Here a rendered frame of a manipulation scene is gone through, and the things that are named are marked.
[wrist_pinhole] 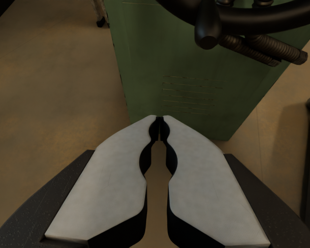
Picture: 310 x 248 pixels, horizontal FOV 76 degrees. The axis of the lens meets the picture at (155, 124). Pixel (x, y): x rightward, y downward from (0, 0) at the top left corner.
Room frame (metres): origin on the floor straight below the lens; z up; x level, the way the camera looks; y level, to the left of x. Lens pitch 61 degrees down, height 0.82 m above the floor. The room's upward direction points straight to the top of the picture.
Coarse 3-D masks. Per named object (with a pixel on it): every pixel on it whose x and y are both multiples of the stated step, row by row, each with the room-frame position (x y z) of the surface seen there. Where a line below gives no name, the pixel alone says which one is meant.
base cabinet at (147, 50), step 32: (128, 0) 0.40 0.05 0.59; (288, 0) 0.37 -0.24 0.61; (128, 32) 0.40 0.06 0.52; (160, 32) 0.40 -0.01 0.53; (192, 32) 0.39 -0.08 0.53; (288, 32) 0.37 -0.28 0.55; (128, 64) 0.41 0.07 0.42; (160, 64) 0.39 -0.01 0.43; (192, 64) 0.39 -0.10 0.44; (224, 64) 0.38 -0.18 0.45; (256, 64) 0.37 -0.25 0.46; (288, 64) 0.36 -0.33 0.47; (128, 96) 0.41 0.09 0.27; (160, 96) 0.39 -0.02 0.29; (192, 96) 0.38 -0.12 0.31; (224, 96) 0.37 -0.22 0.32; (256, 96) 0.36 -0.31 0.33; (192, 128) 0.38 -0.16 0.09; (224, 128) 0.37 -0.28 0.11
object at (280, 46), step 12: (228, 0) 0.26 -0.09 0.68; (264, 0) 0.26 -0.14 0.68; (228, 36) 0.26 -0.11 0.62; (240, 36) 0.28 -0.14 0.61; (252, 36) 0.25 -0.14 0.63; (264, 36) 0.26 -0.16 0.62; (228, 48) 0.26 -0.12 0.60; (240, 48) 0.26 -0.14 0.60; (252, 48) 0.27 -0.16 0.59; (264, 48) 0.25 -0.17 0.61; (276, 48) 0.26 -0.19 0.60; (288, 48) 0.27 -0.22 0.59; (264, 60) 0.27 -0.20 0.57; (276, 60) 0.28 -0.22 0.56; (288, 60) 0.27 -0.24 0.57; (300, 60) 0.27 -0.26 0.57
